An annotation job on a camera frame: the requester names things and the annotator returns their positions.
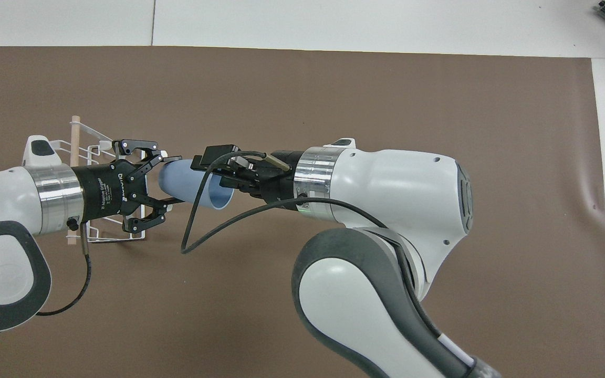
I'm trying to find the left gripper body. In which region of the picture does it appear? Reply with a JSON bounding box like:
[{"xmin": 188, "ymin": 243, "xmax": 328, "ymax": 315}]
[{"xmin": 72, "ymin": 162, "xmax": 149, "ymax": 222}]

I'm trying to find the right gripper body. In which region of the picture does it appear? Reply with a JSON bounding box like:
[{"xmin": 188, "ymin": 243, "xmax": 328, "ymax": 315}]
[{"xmin": 245, "ymin": 151, "xmax": 304, "ymax": 212}]

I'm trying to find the blue cup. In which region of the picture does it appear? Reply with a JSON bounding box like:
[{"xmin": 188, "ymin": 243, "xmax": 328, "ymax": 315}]
[{"xmin": 158, "ymin": 157, "xmax": 235, "ymax": 211}]

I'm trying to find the white wire cup holder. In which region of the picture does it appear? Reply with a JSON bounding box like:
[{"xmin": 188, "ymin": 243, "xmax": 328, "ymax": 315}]
[{"xmin": 66, "ymin": 115, "xmax": 169, "ymax": 246}]

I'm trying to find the black cable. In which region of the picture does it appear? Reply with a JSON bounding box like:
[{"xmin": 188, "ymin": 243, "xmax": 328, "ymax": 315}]
[
  {"xmin": 180, "ymin": 150, "xmax": 403, "ymax": 255},
  {"xmin": 36, "ymin": 216, "xmax": 93, "ymax": 317}
]

